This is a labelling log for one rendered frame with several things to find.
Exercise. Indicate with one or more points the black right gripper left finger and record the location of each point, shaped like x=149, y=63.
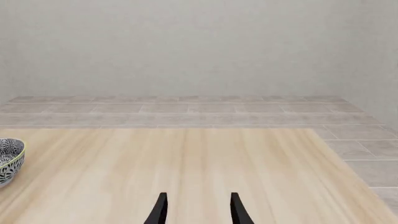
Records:
x=159, y=212

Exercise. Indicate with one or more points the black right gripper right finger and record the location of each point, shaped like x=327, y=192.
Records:
x=239, y=212

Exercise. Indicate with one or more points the black white patterned bowl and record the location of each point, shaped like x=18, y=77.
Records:
x=8, y=161

